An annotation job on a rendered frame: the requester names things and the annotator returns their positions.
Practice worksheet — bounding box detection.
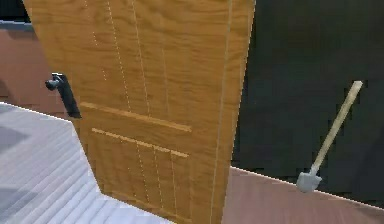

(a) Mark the black door handle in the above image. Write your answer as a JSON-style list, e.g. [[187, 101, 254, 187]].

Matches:
[[44, 72, 83, 120]]

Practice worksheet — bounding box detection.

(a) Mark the brown wooden room door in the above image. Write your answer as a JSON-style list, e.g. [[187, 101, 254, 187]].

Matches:
[[21, 0, 257, 224]]

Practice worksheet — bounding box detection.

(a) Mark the grey mop with wooden handle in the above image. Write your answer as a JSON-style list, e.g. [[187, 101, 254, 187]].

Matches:
[[295, 80, 364, 194]]

